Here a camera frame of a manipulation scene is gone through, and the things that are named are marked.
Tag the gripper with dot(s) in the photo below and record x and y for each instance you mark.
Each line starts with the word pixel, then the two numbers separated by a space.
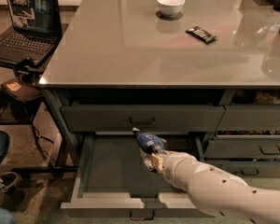
pixel 174 166

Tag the blue chip bag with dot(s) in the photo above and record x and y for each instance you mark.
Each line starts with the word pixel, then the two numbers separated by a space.
pixel 149 144

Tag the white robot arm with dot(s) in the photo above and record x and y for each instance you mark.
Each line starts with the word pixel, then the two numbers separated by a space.
pixel 216 192

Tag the open grey middle drawer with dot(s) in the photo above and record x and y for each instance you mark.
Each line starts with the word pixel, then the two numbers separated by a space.
pixel 112 181

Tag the right grey middle drawer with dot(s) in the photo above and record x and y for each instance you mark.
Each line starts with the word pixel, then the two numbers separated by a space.
pixel 243 147

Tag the right grey bottom drawer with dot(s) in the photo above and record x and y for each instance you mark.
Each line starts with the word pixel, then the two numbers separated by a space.
pixel 249 168

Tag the right grey top drawer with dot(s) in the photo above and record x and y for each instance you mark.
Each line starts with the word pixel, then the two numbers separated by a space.
pixel 250 118

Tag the black candy bar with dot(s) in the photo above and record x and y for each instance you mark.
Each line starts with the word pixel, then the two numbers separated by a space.
pixel 201 34

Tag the black laptop stand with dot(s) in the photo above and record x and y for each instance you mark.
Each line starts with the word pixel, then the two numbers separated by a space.
pixel 17 112

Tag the brown sneaker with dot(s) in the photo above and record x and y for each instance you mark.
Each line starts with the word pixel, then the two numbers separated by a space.
pixel 7 181

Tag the white ceramic bowl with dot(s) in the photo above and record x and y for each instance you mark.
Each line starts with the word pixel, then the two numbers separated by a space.
pixel 170 8

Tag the brown pouch with note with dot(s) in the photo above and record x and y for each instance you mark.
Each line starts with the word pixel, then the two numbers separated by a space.
pixel 21 91

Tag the black open laptop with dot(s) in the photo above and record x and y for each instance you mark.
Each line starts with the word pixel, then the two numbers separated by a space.
pixel 36 31

